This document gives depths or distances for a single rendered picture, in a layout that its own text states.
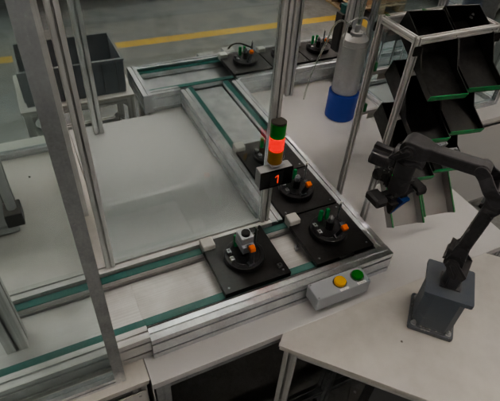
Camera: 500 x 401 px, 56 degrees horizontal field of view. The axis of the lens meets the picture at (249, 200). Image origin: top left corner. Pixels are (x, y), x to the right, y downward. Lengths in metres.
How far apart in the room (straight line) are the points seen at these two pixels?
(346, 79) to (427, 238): 0.90
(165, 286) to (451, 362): 0.95
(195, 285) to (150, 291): 0.15
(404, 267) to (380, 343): 0.36
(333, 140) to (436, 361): 1.20
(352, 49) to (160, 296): 1.45
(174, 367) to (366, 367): 0.59
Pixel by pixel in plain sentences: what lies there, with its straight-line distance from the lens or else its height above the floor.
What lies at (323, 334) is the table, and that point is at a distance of 1.61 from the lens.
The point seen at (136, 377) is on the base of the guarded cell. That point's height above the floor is 0.86.
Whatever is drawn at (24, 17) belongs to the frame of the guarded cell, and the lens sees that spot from 0.77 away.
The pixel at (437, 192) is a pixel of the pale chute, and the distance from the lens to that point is 1.94.
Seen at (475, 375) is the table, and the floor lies 0.86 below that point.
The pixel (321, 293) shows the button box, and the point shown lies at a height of 0.96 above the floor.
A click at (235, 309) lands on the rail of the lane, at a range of 1.50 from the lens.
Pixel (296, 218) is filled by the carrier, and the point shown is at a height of 0.99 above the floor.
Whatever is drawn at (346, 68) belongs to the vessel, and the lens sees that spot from 2.42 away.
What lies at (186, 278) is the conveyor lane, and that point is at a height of 0.92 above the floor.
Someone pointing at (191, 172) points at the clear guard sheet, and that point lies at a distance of 1.47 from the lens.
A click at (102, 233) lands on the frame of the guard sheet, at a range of 1.52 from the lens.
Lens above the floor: 2.20
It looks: 42 degrees down
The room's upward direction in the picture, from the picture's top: 4 degrees clockwise
